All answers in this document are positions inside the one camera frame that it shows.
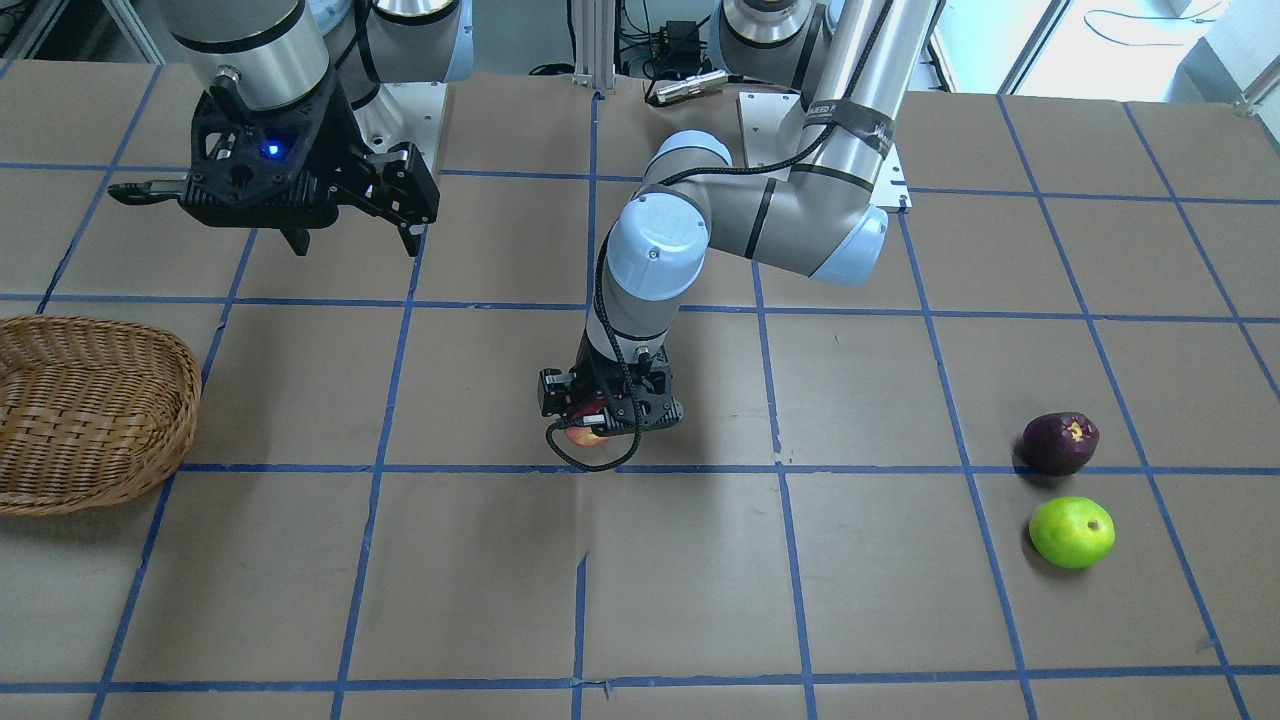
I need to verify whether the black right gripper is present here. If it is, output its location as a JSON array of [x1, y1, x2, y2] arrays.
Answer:
[[108, 76, 442, 258]]

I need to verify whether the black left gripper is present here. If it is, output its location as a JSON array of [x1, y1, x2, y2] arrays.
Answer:
[[538, 337, 684, 433]]

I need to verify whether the red apple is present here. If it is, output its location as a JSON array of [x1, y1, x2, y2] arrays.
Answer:
[[564, 413, 609, 448]]

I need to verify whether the dark purple apple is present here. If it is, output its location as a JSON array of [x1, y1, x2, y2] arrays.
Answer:
[[1014, 413, 1100, 477]]

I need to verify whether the green apple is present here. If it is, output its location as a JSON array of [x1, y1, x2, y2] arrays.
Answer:
[[1027, 496, 1116, 570]]

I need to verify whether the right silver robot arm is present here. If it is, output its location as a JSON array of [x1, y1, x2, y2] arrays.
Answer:
[[108, 1, 474, 258]]

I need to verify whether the woven wicker basket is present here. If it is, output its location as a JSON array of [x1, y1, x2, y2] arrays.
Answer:
[[1, 315, 202, 518]]

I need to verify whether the metal connector plug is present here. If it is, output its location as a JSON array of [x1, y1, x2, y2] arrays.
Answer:
[[645, 69, 731, 108]]

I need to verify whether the black power adapter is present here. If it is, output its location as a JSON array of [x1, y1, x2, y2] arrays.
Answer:
[[657, 20, 701, 65]]

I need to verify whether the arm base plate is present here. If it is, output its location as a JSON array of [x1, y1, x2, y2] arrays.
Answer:
[[353, 82, 451, 176], [739, 90, 913, 213]]

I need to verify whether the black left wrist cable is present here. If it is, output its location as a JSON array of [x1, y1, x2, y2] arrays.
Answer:
[[545, 231, 646, 473]]

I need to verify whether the aluminium frame post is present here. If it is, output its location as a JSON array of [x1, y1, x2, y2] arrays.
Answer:
[[568, 0, 618, 97]]

